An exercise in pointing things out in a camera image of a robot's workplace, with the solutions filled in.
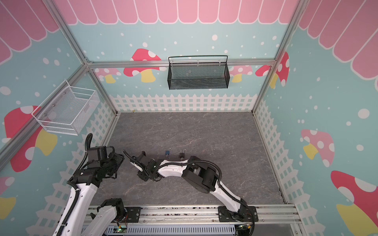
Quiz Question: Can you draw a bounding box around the teal padlock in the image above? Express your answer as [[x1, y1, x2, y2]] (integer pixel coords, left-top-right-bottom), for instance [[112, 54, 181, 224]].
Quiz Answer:
[[165, 148, 172, 157]]

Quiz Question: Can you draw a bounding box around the black padlock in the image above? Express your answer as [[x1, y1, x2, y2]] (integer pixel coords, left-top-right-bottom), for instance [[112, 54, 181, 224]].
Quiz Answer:
[[179, 149, 188, 161]]

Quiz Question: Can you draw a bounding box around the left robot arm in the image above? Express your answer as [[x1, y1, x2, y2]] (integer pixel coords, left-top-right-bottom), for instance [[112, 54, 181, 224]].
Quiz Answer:
[[53, 146, 128, 236]]

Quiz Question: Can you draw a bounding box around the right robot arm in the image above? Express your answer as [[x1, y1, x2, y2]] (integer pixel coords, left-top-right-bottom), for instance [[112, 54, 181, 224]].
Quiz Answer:
[[123, 150, 258, 223]]

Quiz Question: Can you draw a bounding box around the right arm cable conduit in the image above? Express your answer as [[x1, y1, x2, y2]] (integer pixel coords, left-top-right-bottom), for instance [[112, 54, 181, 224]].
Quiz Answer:
[[122, 149, 256, 234]]

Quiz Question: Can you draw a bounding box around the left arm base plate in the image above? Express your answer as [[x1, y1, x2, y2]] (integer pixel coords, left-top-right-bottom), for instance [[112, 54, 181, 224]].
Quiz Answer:
[[114, 207, 141, 223]]

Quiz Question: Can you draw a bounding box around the white mesh wall basket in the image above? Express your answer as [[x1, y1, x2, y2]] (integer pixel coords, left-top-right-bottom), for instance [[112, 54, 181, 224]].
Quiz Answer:
[[31, 81, 100, 136]]

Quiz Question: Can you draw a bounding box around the aluminium front rail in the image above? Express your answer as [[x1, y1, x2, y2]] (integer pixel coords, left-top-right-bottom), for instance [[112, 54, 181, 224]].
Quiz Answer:
[[56, 204, 305, 226]]

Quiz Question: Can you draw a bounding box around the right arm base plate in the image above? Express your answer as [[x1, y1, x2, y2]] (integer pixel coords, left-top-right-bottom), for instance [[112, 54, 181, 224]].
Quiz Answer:
[[218, 205, 259, 223]]

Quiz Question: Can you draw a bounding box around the black mesh wall basket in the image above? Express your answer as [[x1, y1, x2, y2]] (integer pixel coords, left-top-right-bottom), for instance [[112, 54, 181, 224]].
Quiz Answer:
[[167, 55, 230, 90]]

